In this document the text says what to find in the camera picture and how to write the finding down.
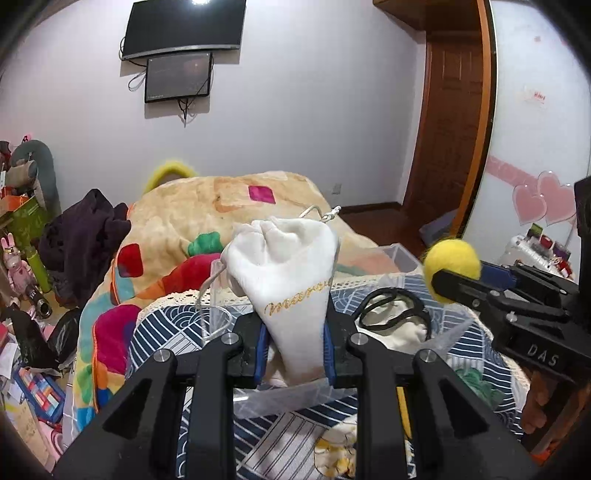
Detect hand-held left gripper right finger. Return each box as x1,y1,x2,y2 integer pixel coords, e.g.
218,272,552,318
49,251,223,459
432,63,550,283
322,314,542,480

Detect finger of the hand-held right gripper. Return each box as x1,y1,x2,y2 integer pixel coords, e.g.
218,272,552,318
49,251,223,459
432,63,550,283
477,261,579,297
431,270,570,325

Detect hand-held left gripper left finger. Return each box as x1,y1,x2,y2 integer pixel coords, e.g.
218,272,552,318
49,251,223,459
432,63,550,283
54,318,272,480

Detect yellow felt ball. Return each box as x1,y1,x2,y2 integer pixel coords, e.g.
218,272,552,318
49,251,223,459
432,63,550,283
423,239,482,305

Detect clear plastic box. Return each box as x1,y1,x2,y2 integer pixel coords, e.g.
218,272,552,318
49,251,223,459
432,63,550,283
196,243,476,418

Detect white drawstring pouch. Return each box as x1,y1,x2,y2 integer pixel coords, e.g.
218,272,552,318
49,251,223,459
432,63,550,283
196,206,342,385

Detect white rack with coloured items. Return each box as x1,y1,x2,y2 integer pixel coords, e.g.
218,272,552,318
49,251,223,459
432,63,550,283
502,224,578,282

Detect cream cloth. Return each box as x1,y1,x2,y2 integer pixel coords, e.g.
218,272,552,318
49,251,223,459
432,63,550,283
365,295,430,354

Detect green fuzzy item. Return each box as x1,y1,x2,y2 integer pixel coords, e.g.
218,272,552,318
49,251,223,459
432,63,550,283
455,367,506,414

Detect black hair band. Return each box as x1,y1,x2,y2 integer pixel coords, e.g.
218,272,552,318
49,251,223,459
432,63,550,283
358,286,432,341

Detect pink heart decals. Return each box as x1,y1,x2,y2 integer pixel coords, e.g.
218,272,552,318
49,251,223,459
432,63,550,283
512,171,577,227

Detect yellow stick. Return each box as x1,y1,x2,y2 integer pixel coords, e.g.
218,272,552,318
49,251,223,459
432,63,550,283
397,387,413,439

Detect blue patterned lace-trimmed cloth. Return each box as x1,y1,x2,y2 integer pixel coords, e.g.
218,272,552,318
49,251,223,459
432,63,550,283
126,272,532,480

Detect yellow flower print cloth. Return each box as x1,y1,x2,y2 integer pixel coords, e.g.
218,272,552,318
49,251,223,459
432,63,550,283
314,415,358,480

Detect wooden door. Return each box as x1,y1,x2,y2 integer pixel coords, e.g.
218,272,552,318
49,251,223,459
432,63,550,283
403,39,485,232

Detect colourful patchwork blanket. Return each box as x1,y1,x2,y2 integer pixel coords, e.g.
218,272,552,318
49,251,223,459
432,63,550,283
69,172,393,428

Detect yellow fuzzy plush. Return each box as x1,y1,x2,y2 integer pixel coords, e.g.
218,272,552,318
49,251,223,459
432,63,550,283
144,158,200,193

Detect dark purple clothes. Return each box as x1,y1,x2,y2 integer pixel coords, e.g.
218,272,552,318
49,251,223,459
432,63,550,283
39,188,133,309

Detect colourful striped box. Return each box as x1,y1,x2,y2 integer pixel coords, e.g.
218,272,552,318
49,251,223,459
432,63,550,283
13,367,66,423

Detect black plastic bag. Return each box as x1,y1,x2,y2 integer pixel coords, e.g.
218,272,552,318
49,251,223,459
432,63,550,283
10,305,84,370

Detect green bottle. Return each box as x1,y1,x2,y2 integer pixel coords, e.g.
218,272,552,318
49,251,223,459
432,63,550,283
25,247,51,294

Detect pink bunny toy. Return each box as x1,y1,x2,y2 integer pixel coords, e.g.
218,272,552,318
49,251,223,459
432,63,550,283
1,233,32,296

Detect green cardboard box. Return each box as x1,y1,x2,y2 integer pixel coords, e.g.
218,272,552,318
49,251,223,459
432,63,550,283
0,195,51,245

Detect grey plush toy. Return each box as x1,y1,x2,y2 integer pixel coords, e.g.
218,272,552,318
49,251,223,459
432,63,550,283
6,140,61,217

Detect monitor cables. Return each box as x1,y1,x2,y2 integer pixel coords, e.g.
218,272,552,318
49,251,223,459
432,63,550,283
128,69,215,127

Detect small black wall monitor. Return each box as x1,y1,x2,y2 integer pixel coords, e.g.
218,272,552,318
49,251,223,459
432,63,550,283
144,52,214,104

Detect black wall television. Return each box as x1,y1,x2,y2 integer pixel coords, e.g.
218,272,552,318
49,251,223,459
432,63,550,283
121,0,247,61

